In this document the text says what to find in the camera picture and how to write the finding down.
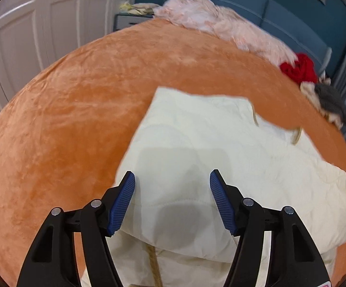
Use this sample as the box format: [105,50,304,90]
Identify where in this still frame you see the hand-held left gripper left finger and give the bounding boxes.
[17,171,136,287]

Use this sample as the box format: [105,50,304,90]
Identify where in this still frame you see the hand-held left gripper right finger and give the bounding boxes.
[210,169,332,287]

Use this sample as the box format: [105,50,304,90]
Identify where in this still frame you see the cream quilted jacket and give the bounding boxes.
[82,86,346,287]

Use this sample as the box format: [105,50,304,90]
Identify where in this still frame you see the orange velvet bedspread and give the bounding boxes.
[0,16,346,287]

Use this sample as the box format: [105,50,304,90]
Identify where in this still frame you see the grey cloth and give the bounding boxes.
[313,83,346,124]

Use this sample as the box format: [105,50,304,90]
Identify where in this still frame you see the beige cloth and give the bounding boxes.
[299,76,345,129]

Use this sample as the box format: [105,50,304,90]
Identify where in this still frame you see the red cloth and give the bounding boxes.
[280,53,319,84]

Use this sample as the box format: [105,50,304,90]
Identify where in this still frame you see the grey nightstand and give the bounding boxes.
[113,13,156,32]

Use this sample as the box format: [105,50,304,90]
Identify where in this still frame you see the pink fluffy blanket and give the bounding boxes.
[153,0,297,65]

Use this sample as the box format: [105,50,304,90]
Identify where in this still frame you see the pale yellow cloth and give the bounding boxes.
[120,1,162,16]

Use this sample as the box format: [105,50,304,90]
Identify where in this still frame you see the white panelled wardrobe doors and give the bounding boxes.
[0,0,138,120]

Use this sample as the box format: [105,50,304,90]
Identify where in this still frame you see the blue padded headboard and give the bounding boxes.
[135,0,346,78]

